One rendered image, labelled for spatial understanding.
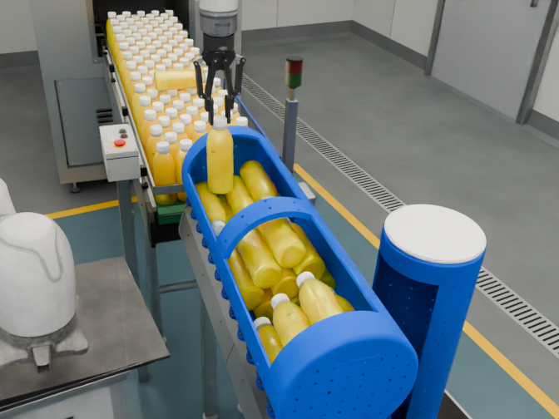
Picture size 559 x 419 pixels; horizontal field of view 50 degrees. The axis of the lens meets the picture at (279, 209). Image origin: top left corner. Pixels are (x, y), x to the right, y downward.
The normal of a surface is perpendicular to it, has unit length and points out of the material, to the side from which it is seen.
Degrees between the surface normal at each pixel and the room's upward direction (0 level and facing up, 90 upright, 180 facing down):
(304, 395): 90
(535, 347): 0
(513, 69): 90
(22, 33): 90
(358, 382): 90
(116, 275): 4
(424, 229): 0
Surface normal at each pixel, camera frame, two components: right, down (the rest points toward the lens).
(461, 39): -0.89, 0.21
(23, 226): 0.21, -0.80
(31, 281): 0.40, 0.37
